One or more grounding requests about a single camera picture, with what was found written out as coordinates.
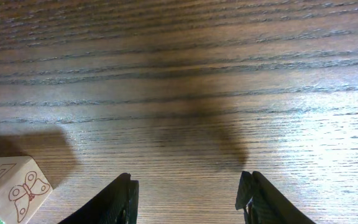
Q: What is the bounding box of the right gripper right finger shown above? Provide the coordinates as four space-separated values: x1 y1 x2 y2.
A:
235 171 314 224

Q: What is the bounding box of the green R block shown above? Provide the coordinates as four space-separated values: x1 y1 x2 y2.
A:
0 156 53 224

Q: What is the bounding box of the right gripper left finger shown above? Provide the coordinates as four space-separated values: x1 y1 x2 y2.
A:
59 173 139 224

